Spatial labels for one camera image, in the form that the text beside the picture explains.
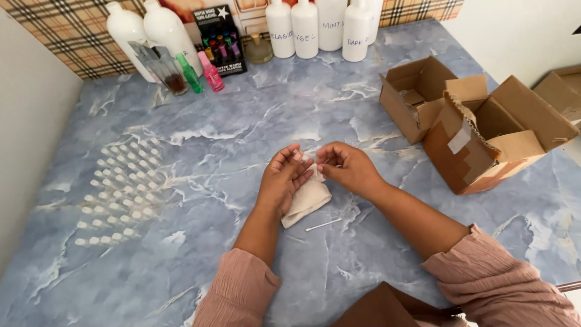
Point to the person's left hand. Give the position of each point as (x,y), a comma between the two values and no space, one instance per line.
(277,184)

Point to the person's right hand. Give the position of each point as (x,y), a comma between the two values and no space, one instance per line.
(352,170)

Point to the white cloth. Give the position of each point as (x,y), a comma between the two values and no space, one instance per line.
(308,200)

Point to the small clear glass vial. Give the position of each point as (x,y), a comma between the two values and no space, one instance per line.
(303,155)

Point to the white cotton swab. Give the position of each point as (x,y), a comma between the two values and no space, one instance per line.
(323,224)

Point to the small open cardboard box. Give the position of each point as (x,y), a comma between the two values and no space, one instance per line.
(411,97)

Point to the pink spray bottle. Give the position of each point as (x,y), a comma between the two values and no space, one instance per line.
(211,72)

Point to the round gold-capped glass bottle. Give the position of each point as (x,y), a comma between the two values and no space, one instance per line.
(258,50)

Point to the large torn cardboard box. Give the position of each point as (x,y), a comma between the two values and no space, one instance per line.
(485,136)

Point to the green spray bottle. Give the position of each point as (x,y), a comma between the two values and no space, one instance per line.
(189,73)

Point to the black perfume display box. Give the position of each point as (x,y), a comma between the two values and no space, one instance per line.
(220,38)

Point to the rows of white-capped clear vials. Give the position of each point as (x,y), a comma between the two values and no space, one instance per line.
(119,190)

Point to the clear glass perfume bottle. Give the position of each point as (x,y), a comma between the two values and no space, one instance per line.
(163,68)

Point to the large white plastic bottle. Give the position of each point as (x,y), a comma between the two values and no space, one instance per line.
(125,38)
(170,32)

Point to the cardboard box with flat flap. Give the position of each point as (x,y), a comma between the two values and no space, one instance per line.
(560,93)

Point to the brown chair rail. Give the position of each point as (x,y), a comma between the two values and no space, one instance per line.
(568,286)

